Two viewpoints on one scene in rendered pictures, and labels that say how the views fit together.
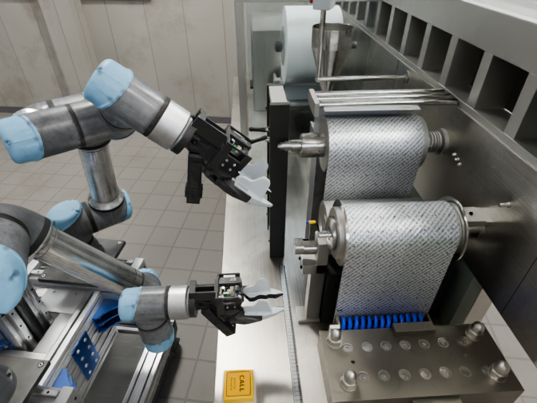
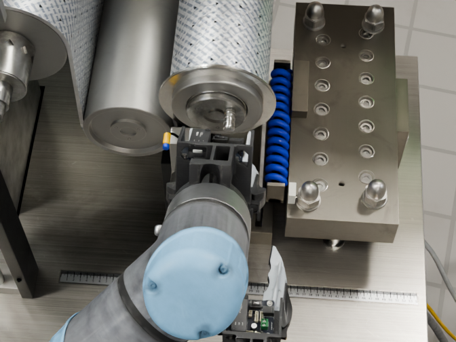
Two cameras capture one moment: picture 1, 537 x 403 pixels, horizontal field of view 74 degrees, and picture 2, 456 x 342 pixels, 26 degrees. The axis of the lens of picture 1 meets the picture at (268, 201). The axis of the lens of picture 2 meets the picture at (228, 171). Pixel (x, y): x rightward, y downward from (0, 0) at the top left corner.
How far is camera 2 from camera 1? 0.88 m
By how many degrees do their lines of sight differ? 55
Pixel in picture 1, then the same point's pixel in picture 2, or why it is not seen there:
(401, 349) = (328, 116)
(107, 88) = (243, 271)
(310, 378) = (311, 270)
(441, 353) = (339, 71)
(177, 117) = (233, 198)
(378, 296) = not seen: hidden behind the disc
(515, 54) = not seen: outside the picture
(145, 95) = (229, 223)
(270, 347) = not seen: hidden behind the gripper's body
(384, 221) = (247, 23)
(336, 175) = (78, 57)
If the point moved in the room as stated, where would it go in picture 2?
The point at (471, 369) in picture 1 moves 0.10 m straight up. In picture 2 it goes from (363, 47) to (371, 6)
